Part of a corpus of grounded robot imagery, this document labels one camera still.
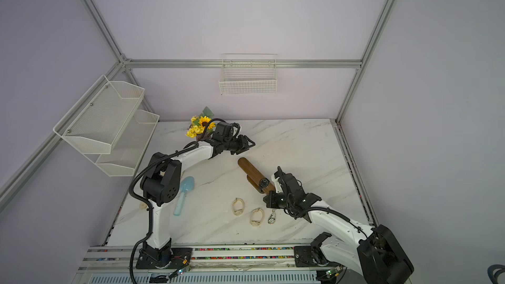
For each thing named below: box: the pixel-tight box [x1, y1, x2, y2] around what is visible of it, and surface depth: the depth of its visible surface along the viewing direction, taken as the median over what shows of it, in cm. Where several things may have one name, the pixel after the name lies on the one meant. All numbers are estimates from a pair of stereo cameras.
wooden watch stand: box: [238, 157, 276, 195], surface depth 90 cm
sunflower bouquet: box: [185, 105, 217, 142], surface depth 87 cm
